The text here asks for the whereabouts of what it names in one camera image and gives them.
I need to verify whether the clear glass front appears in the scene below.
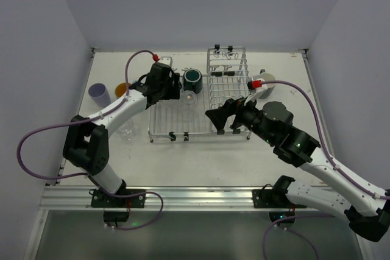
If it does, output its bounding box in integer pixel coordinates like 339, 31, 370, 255
116, 118, 136, 141

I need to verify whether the light blue ceramic mug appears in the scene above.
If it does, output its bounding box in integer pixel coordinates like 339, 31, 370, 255
115, 82, 132, 99

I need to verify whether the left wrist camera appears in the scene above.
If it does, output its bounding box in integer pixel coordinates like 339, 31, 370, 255
159, 57, 172, 67

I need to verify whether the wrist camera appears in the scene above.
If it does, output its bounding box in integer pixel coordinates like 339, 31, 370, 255
244, 74, 269, 105
159, 57, 172, 67

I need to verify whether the grey blue mug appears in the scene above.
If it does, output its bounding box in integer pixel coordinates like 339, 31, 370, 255
259, 69, 276, 99

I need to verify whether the clear glass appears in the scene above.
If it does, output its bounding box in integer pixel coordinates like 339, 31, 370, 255
180, 91, 197, 108
116, 118, 136, 141

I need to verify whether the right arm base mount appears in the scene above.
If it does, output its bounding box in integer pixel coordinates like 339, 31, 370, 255
252, 183, 296, 222

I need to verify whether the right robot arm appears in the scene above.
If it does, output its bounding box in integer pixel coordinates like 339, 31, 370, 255
205, 99, 389, 242

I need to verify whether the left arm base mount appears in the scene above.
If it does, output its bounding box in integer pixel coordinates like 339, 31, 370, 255
88, 188, 146, 228

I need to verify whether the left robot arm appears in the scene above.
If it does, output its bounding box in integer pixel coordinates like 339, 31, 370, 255
63, 62, 181, 194

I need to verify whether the aluminium frame rail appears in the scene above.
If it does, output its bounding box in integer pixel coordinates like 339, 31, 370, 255
39, 186, 310, 212

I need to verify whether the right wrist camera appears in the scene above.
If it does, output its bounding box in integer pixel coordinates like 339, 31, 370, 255
244, 74, 269, 105

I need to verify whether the dark green mug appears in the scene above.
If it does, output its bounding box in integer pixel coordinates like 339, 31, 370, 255
183, 69, 203, 94

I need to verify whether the lavender plastic cup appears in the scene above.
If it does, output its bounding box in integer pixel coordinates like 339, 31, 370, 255
88, 83, 111, 108

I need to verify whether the silver wire dish rack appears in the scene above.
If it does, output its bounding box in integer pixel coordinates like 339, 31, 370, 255
148, 45, 251, 142

